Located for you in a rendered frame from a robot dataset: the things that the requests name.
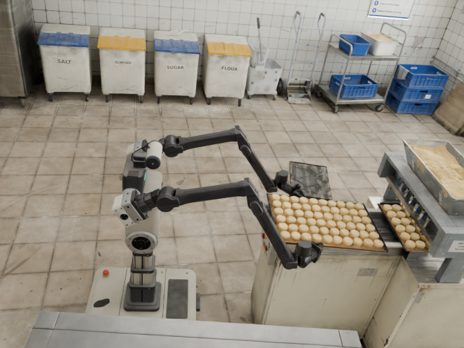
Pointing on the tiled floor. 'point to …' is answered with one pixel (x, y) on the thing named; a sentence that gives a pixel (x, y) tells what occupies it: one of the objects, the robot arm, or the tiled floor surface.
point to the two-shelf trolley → (366, 75)
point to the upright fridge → (17, 50)
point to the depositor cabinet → (416, 306)
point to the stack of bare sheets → (311, 179)
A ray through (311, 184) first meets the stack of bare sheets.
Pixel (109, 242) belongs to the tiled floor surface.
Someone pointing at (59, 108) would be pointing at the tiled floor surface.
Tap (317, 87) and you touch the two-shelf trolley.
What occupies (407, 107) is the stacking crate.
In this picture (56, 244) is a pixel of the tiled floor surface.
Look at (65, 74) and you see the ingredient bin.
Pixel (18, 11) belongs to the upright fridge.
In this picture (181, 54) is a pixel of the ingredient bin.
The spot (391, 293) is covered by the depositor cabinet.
